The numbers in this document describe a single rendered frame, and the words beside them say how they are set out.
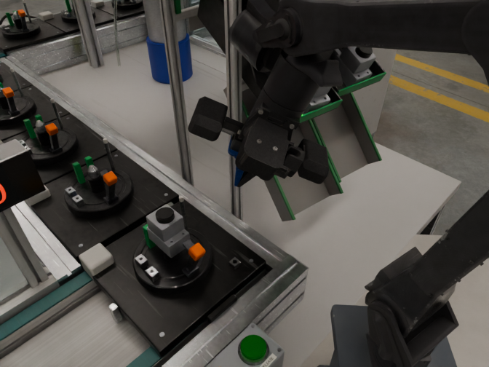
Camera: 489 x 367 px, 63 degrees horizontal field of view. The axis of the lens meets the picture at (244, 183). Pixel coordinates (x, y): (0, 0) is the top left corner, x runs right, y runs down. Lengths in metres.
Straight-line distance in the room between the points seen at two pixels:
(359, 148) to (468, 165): 1.97
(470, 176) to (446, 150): 0.27
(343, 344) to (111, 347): 0.38
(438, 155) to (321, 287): 2.12
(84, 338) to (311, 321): 0.41
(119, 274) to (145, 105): 0.80
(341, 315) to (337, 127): 0.47
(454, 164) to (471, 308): 1.97
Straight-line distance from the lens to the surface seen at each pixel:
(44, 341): 0.79
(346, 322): 0.58
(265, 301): 0.70
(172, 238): 0.67
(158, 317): 0.69
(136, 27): 1.94
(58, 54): 1.80
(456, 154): 2.95
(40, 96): 1.37
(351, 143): 0.94
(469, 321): 0.91
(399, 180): 1.14
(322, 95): 0.70
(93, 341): 0.76
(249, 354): 0.64
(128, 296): 0.72
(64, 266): 0.82
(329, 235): 0.95
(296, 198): 0.80
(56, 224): 0.88
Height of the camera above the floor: 1.55
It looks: 41 degrees down
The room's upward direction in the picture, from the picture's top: straight up
